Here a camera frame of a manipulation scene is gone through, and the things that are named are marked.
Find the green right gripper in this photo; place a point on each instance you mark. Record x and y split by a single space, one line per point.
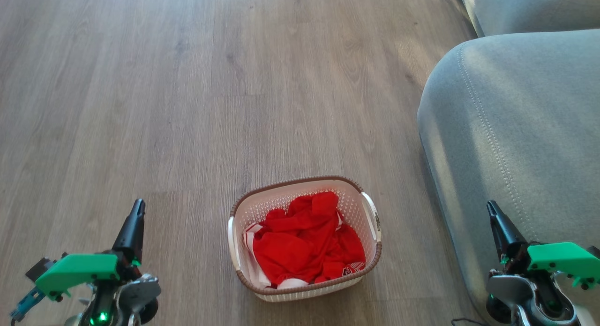
565 260

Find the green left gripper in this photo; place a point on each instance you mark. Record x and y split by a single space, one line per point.
77 269

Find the white brown-rimmed laundry basket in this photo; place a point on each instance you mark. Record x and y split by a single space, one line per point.
286 197

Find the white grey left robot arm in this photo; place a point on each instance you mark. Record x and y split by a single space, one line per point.
131 295

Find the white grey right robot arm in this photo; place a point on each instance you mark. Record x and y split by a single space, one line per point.
520 293

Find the red white clothing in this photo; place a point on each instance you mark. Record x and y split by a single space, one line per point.
302 244

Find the grey sofa seat cushion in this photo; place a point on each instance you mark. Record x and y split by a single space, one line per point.
534 7

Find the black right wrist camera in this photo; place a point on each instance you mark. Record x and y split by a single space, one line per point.
594 251

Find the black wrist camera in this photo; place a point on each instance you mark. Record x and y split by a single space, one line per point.
594 251
41 269

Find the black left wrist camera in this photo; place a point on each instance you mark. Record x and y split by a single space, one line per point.
41 269

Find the teal bracket of left gripper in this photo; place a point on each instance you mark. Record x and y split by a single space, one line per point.
26 305

